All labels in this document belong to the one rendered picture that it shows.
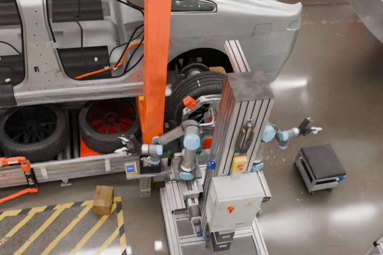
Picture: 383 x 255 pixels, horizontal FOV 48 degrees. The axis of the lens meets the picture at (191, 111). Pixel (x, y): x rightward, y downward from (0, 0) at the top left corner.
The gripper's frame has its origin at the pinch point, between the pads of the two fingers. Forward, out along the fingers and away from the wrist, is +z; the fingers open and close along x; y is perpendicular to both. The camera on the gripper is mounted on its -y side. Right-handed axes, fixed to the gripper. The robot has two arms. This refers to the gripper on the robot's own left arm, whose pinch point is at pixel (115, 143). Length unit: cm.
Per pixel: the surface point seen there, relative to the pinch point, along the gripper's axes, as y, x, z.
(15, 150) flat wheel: 69, 47, 103
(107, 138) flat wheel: 64, 70, 21
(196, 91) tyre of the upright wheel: 0, 73, -60
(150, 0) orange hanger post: -102, 34, -19
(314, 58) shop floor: 86, 289, -231
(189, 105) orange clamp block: 7, 63, -54
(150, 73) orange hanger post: -36, 44, -20
